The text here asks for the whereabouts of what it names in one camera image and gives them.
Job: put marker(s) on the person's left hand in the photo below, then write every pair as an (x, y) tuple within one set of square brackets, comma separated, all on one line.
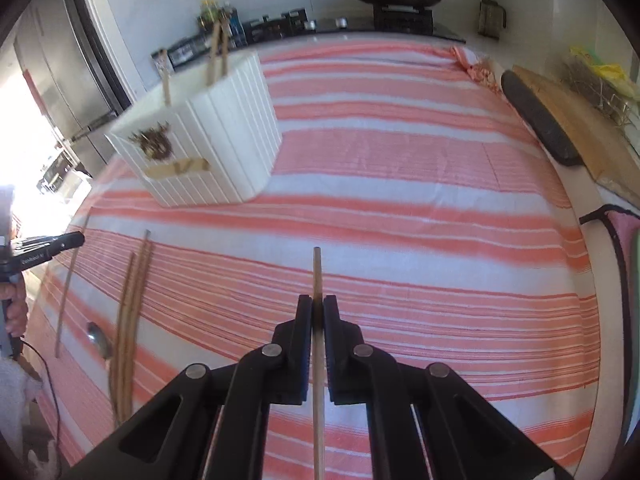
[(16, 310)]

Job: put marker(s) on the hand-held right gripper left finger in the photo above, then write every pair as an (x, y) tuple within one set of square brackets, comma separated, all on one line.
[(302, 360)]

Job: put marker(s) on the dark sauce bottle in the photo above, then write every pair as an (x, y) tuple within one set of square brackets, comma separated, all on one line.
[(232, 27)]

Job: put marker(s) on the black gas stove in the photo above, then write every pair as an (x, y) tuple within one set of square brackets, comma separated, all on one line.
[(400, 22)]

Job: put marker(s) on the metal spoon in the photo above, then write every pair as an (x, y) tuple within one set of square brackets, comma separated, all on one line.
[(97, 337)]

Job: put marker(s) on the pink striped tablecloth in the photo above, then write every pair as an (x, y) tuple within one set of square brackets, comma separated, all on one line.
[(400, 185)]

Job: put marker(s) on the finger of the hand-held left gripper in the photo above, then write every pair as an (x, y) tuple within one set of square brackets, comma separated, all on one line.
[(60, 242)]

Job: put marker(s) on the wooden cutting board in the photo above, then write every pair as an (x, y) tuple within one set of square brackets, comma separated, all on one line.
[(590, 130)]

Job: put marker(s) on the black door frame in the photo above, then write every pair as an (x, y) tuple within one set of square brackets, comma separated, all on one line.
[(100, 35)]

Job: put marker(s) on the grey steel refrigerator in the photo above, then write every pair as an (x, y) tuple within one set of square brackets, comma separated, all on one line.
[(60, 70)]

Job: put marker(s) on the white ribbed utensil holder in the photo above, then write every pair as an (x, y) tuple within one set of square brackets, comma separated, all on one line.
[(235, 125)]

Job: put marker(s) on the white label spice jar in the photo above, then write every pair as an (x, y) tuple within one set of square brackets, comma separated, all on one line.
[(157, 62)]

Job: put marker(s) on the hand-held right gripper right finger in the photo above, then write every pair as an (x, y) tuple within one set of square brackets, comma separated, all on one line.
[(334, 360)]

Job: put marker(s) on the dark spice jar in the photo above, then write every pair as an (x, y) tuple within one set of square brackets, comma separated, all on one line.
[(180, 54), (200, 46)]

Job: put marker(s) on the white cloth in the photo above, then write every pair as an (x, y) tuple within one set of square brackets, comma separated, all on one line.
[(17, 395)]

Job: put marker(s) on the green cap sauce bottle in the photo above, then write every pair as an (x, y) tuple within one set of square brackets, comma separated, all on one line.
[(209, 15)]

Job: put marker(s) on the yellow plastic bag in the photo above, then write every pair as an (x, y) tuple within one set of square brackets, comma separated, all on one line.
[(605, 67)]

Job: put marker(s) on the pink mat with black rim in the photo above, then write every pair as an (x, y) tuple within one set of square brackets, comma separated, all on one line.
[(625, 260)]

